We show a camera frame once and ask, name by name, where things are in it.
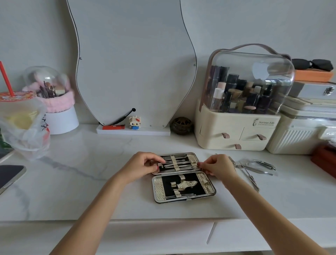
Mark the person's left hand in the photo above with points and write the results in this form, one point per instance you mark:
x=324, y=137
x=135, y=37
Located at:
x=136, y=166

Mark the bunch of makeup brushes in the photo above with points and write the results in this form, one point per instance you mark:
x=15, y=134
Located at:
x=48, y=90

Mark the snakeskin manicure set case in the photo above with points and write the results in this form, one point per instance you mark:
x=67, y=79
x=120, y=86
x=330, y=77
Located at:
x=183, y=187

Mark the pink fluffy headband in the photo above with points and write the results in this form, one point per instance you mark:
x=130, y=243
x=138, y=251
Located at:
x=60, y=101

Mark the white ribbed storage box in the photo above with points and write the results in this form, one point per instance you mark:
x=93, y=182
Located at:
x=296, y=131

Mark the silver metal case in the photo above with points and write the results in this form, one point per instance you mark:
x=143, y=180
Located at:
x=312, y=90

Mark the white domed brush holder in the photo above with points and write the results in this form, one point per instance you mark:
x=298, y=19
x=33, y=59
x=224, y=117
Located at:
x=63, y=120

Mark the black phone with white edge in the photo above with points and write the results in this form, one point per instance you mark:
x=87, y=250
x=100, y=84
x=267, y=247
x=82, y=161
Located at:
x=9, y=176

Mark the plastic drink cup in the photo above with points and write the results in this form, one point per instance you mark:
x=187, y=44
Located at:
x=17, y=110

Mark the person's right hand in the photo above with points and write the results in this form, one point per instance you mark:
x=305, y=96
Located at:
x=221, y=168

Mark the toy block cat figure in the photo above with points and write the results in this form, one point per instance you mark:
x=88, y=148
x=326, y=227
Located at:
x=135, y=122

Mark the slim metal nail nipper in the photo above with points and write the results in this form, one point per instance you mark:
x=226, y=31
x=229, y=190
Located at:
x=250, y=178

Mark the group of cosmetic bottles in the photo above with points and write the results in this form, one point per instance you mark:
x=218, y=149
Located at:
x=238, y=96

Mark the green packet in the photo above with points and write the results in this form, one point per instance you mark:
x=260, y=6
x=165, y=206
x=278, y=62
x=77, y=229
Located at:
x=2, y=139

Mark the wavy frameless mirror on base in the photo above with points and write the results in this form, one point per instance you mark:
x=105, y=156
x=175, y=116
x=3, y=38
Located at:
x=136, y=65

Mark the person's left thumb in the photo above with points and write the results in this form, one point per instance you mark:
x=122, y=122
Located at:
x=154, y=167

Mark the large silver nail clipper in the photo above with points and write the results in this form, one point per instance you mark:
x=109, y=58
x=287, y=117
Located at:
x=262, y=168

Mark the dark round incense holder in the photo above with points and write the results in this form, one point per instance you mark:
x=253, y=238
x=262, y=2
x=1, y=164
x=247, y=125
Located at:
x=182, y=126

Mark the orange lighter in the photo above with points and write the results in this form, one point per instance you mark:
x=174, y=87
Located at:
x=113, y=127

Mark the person's right forearm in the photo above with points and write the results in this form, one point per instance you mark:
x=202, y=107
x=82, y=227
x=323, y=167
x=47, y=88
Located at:
x=267, y=218

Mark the black sunglasses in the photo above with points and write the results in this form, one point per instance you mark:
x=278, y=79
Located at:
x=312, y=64

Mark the small metal scissors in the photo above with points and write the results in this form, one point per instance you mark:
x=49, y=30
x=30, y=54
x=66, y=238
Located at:
x=234, y=163

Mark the row of metal manicure tools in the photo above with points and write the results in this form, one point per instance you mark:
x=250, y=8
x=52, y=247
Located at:
x=181, y=163

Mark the cream cosmetic organizer clear lid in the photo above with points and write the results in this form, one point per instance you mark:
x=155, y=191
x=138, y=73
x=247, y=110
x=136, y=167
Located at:
x=236, y=131

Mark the person's left forearm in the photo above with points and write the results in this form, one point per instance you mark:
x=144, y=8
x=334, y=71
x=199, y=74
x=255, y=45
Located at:
x=91, y=218

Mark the orange flat box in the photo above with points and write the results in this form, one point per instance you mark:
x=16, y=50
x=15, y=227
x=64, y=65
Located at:
x=313, y=76

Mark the red drinking straw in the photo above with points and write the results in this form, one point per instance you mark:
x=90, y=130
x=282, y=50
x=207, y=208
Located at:
x=6, y=78

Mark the person's right thumb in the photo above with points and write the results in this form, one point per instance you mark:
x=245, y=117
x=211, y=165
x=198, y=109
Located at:
x=204, y=165

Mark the clear plastic bag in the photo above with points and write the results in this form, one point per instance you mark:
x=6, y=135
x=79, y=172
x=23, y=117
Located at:
x=28, y=136

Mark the dark red box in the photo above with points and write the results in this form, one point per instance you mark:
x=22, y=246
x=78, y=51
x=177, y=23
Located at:
x=325, y=160

